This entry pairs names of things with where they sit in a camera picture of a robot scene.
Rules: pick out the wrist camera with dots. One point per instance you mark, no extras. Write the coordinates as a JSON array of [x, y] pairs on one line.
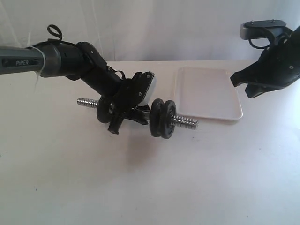
[[273, 30], [136, 91]]

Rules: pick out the white curtain backdrop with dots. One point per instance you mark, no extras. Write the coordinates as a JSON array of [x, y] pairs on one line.
[[132, 30]]

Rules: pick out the white plastic tray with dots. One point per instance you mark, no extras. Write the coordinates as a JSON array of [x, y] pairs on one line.
[[206, 93]]

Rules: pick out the black weight plate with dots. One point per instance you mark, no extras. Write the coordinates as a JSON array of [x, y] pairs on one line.
[[166, 126]]

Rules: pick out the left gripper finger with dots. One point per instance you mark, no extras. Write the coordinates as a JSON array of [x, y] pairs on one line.
[[116, 122], [136, 114]]

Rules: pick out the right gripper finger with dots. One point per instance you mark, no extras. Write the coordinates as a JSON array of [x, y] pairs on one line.
[[248, 75], [255, 89]]

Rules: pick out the left grey Piper arm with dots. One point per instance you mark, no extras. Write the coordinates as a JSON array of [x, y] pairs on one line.
[[63, 59]]

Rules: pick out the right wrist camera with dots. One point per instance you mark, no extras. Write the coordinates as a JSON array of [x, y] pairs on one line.
[[273, 30]]

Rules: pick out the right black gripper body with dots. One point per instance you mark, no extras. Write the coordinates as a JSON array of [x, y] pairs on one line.
[[279, 66]]

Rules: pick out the white zip tie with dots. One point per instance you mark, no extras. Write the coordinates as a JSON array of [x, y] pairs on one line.
[[39, 72]]

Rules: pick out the black plate with collar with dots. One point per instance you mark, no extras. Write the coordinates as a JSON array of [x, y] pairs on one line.
[[102, 110]]

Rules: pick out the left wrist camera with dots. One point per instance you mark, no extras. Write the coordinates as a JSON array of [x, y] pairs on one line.
[[136, 91]]

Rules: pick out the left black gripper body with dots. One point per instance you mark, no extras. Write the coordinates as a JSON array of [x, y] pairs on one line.
[[117, 92]]

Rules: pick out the chrome threaded dumbbell bar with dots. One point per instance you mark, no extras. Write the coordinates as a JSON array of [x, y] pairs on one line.
[[177, 121]]

